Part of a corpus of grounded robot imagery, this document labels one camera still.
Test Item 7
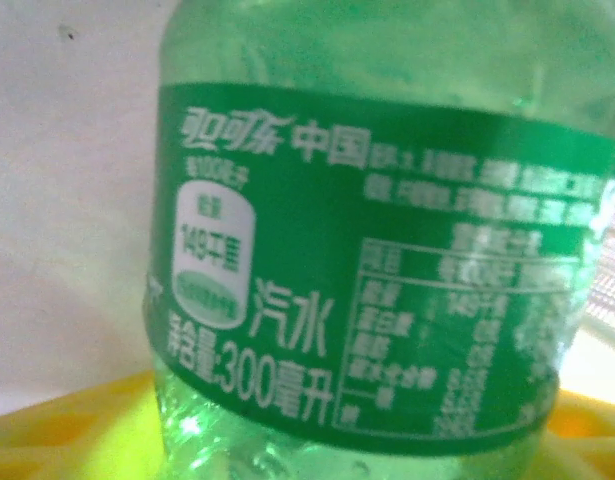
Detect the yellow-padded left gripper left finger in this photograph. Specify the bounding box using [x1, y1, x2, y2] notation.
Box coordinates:
[0, 369, 166, 480]

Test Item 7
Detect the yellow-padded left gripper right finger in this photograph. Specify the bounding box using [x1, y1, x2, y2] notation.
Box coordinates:
[526, 385, 615, 480]

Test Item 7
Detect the green Sprite bottle yellow cap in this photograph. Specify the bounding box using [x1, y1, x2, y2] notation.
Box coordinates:
[141, 0, 615, 480]

